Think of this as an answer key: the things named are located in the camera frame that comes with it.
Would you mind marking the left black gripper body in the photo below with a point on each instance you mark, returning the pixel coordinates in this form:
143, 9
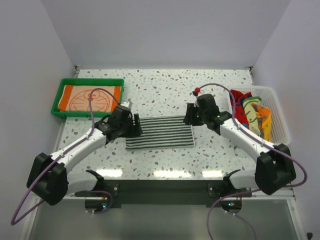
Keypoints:
126, 128

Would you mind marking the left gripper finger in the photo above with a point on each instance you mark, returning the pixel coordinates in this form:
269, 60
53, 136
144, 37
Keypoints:
137, 120
136, 131

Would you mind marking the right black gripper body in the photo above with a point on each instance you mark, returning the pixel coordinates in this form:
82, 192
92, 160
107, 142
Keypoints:
200, 117

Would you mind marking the green white striped towel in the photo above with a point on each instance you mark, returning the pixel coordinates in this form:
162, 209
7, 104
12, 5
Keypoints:
162, 133

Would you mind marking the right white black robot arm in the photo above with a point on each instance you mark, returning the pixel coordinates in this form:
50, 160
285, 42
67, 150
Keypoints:
274, 168

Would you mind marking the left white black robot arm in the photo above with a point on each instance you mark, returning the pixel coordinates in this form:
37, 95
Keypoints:
49, 179

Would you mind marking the red blue patterned towel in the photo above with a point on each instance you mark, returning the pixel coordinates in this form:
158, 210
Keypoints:
239, 97

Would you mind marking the orange yellow patterned towel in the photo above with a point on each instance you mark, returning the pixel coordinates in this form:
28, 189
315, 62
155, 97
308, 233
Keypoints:
259, 117

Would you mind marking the orange folded cartoon towel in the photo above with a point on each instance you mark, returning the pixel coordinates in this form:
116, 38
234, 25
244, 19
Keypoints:
76, 98

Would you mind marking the white plastic basket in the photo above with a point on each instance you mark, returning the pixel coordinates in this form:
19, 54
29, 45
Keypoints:
279, 130

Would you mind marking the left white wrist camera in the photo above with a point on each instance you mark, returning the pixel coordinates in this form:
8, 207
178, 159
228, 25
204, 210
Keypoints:
128, 104

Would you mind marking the black mounting base plate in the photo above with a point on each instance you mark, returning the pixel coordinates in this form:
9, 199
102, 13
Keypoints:
167, 192

